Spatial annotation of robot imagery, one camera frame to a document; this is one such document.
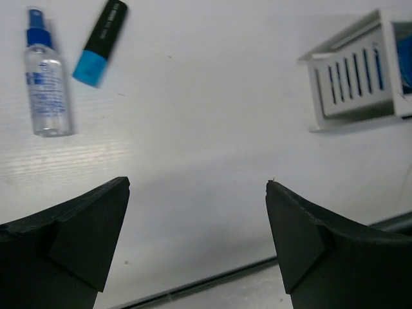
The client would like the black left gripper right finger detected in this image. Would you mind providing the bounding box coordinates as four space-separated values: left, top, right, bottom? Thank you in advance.
266 180 411 308

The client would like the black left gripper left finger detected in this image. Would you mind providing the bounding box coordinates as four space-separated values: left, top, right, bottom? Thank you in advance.
1 176 130 308

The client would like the blue slime jar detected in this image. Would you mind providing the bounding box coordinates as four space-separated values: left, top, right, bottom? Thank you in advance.
372 22 411 94

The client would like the clear spray bottle blue cap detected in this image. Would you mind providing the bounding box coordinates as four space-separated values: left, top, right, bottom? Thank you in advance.
24 7 73 137

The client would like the white slotted organizer box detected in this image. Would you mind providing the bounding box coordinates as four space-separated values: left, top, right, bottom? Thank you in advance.
298 8 411 132

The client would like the blue cap black highlighter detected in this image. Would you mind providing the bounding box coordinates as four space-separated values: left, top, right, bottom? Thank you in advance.
72 0 128 88

